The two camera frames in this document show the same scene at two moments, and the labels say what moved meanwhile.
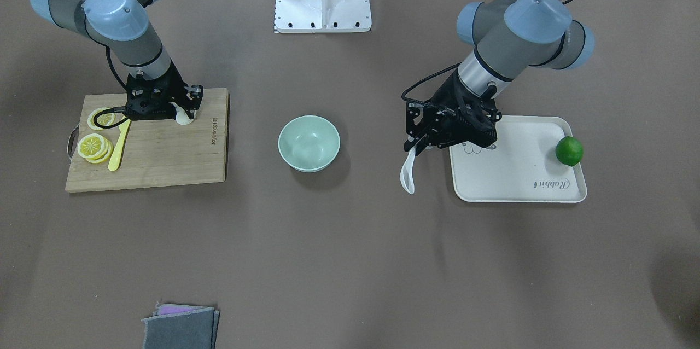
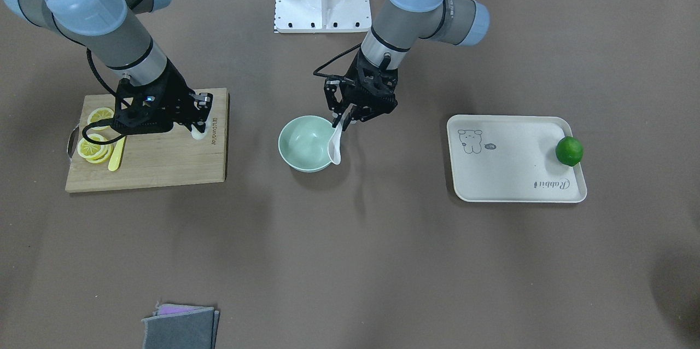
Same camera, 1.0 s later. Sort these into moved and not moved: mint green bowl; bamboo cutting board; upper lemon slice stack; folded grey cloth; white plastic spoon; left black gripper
Moved: white plastic spoon; left black gripper
Not moved: folded grey cloth; upper lemon slice stack; mint green bowl; bamboo cutting board
